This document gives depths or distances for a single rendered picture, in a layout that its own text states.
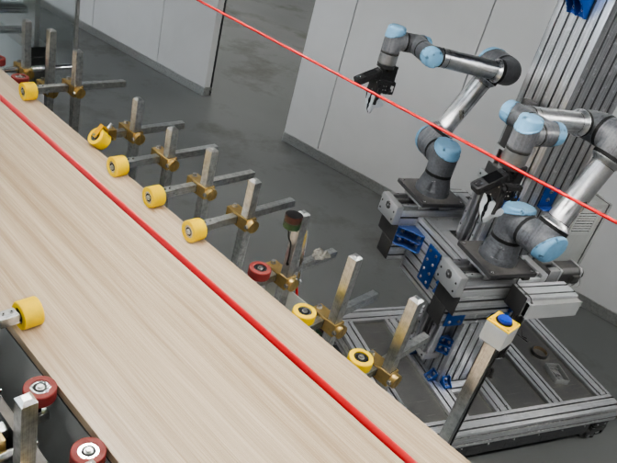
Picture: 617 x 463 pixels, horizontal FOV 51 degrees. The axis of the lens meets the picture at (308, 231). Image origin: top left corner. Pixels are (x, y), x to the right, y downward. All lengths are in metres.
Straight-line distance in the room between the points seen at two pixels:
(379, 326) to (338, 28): 2.59
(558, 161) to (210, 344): 1.50
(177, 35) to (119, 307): 4.57
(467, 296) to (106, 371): 1.34
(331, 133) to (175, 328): 3.55
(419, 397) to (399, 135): 2.44
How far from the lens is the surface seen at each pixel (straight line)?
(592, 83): 2.58
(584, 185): 2.39
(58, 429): 1.97
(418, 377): 3.17
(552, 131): 2.08
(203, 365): 1.86
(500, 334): 1.84
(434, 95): 4.79
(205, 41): 6.10
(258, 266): 2.27
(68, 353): 1.86
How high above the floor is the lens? 2.18
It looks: 30 degrees down
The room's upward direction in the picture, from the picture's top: 16 degrees clockwise
